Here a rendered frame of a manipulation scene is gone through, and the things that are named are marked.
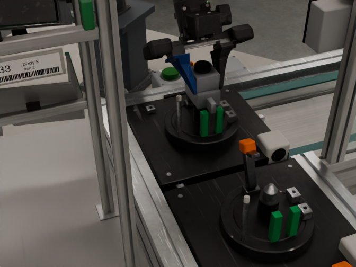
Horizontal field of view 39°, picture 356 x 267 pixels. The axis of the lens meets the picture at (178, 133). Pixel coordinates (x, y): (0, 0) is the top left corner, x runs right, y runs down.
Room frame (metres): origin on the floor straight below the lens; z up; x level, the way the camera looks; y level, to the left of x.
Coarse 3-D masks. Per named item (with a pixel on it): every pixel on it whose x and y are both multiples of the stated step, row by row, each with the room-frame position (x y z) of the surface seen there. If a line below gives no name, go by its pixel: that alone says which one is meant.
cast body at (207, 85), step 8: (200, 64) 0.75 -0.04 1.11; (208, 64) 0.75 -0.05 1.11; (192, 72) 0.74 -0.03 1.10; (200, 72) 0.74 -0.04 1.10; (208, 72) 0.74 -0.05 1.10; (216, 72) 0.74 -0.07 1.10; (200, 80) 0.72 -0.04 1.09; (208, 80) 0.73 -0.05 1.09; (216, 80) 0.73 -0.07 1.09; (200, 88) 0.72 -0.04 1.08; (208, 88) 0.73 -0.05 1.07; (216, 88) 0.73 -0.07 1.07; (192, 96) 0.74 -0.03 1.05; (200, 96) 0.72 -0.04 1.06; (208, 96) 0.72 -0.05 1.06; (216, 96) 0.73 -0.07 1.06; (200, 104) 0.72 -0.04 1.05; (208, 104) 0.71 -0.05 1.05; (216, 104) 0.71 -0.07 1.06
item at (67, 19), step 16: (0, 0) 0.50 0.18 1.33; (16, 0) 0.50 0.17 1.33; (32, 0) 0.50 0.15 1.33; (48, 0) 0.51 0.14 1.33; (64, 0) 0.63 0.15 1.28; (0, 16) 0.49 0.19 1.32; (16, 16) 0.50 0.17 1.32; (32, 16) 0.50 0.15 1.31; (48, 16) 0.50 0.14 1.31; (64, 16) 0.58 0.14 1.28
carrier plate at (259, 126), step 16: (224, 96) 0.86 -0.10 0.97; (240, 96) 0.86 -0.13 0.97; (128, 112) 0.81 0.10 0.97; (144, 112) 0.81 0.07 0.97; (160, 112) 0.81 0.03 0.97; (240, 112) 0.80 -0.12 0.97; (144, 128) 0.75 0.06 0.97; (160, 128) 0.75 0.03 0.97; (240, 128) 0.75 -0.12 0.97; (256, 128) 0.75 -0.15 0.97; (144, 144) 0.71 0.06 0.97; (160, 144) 0.71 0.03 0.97; (160, 160) 0.66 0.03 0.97; (176, 160) 0.66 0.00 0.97; (192, 160) 0.66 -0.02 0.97; (208, 160) 0.66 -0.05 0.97; (224, 160) 0.66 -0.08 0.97; (240, 160) 0.66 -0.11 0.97; (256, 160) 0.66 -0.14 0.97; (160, 176) 0.62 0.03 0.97; (176, 176) 0.62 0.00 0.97; (192, 176) 0.62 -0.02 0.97; (208, 176) 0.63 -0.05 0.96
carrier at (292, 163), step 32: (288, 160) 0.66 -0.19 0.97; (192, 192) 0.58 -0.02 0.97; (224, 192) 0.58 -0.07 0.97; (256, 192) 0.55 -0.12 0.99; (288, 192) 0.54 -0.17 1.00; (320, 192) 0.58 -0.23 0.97; (192, 224) 0.51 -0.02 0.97; (224, 224) 0.49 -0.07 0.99; (256, 224) 0.49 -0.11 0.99; (288, 224) 0.47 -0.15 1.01; (320, 224) 0.51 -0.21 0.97; (224, 256) 0.45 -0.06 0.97; (256, 256) 0.45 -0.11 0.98; (288, 256) 0.45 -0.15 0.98; (320, 256) 0.45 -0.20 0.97; (352, 256) 0.44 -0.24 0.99
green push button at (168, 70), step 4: (164, 68) 0.97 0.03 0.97; (168, 68) 0.97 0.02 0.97; (172, 68) 0.97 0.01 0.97; (164, 72) 0.96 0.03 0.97; (168, 72) 0.96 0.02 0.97; (172, 72) 0.95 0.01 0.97; (176, 72) 0.95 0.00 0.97; (164, 76) 0.94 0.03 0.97; (168, 76) 0.94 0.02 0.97; (172, 76) 0.94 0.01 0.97; (176, 76) 0.95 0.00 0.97
